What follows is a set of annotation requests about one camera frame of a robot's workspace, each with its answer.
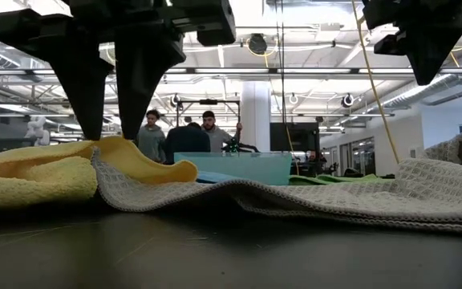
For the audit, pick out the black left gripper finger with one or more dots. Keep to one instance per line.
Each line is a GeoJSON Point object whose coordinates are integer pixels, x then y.
{"type": "Point", "coordinates": [139, 80]}
{"type": "Point", "coordinates": [82, 80]}

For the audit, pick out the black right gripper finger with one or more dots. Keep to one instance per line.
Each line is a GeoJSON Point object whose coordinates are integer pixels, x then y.
{"type": "Point", "coordinates": [431, 52]}

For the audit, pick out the yellow microfiber towel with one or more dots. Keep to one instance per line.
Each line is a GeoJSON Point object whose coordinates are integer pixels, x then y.
{"type": "Point", "coordinates": [34, 180]}

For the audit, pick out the teal plastic bin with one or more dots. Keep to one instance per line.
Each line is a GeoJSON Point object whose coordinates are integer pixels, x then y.
{"type": "Point", "coordinates": [247, 166]}

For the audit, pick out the green microfiber towel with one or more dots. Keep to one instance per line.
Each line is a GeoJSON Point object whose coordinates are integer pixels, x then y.
{"type": "Point", "coordinates": [335, 179]}

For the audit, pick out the grey waffle-weave towel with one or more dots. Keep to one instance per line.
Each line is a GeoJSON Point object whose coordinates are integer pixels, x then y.
{"type": "Point", "coordinates": [335, 192]}

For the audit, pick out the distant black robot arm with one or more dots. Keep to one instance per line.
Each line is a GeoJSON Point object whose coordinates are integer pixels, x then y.
{"type": "Point", "coordinates": [235, 146]}

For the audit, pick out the person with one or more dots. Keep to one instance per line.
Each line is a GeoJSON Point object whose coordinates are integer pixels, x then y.
{"type": "Point", "coordinates": [186, 142]}
{"type": "Point", "coordinates": [151, 138]}
{"type": "Point", "coordinates": [217, 136]}

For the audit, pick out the white robot figure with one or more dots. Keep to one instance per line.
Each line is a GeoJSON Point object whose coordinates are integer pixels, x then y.
{"type": "Point", "coordinates": [37, 130]}

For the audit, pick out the round black ceiling fixture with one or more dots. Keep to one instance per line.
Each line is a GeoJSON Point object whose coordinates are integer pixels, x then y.
{"type": "Point", "coordinates": [258, 43]}

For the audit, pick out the white square pillar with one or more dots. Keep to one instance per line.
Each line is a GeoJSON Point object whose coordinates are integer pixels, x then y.
{"type": "Point", "coordinates": [256, 116]}

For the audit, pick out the black monitor screen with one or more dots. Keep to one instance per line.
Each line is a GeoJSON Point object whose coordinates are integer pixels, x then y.
{"type": "Point", "coordinates": [295, 136]}

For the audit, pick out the black metal rig frame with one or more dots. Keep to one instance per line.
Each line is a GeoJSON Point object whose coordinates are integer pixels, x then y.
{"type": "Point", "coordinates": [208, 102]}

